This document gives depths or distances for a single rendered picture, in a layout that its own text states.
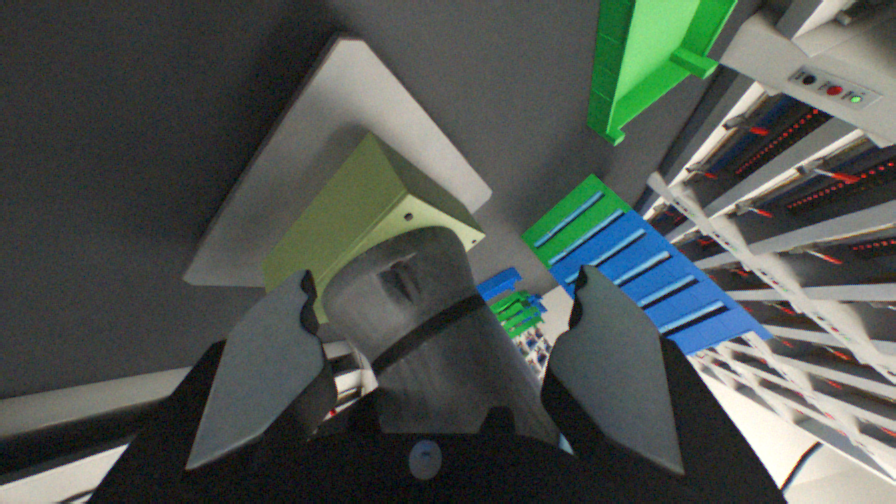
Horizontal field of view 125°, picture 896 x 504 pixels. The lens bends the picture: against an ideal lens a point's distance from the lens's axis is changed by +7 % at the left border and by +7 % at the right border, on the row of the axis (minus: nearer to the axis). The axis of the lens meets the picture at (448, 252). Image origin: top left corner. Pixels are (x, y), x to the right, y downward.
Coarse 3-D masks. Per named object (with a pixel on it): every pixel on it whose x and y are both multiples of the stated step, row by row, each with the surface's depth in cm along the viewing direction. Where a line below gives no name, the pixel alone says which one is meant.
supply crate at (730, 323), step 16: (704, 320) 59; (720, 320) 57; (736, 320) 55; (752, 320) 53; (672, 336) 62; (688, 336) 60; (704, 336) 58; (720, 336) 57; (736, 336) 55; (768, 336) 52; (688, 352) 60
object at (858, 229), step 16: (880, 208) 52; (816, 224) 65; (832, 224) 62; (848, 224) 59; (864, 224) 56; (880, 224) 53; (768, 240) 82; (784, 240) 76; (800, 240) 71; (816, 240) 67; (832, 240) 70; (848, 240) 67; (864, 240) 73; (880, 240) 70; (768, 256) 88; (784, 256) 85; (800, 256) 85; (864, 256) 75; (880, 256) 72
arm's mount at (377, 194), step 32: (352, 160) 24; (384, 160) 21; (320, 192) 25; (352, 192) 23; (384, 192) 21; (416, 192) 21; (448, 192) 36; (320, 224) 25; (352, 224) 22; (384, 224) 21; (416, 224) 24; (448, 224) 28; (288, 256) 27; (320, 256) 24; (352, 256) 22; (320, 288) 24; (320, 320) 30
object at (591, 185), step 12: (588, 180) 75; (576, 192) 77; (588, 192) 75; (564, 204) 80; (576, 204) 77; (552, 216) 82; (564, 216) 80; (540, 228) 85; (552, 228) 82; (528, 240) 88
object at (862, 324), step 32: (704, 192) 100; (704, 224) 102; (736, 224) 94; (768, 224) 90; (800, 224) 86; (736, 256) 99; (832, 256) 82; (800, 288) 84; (832, 320) 80; (864, 320) 77; (864, 352) 79
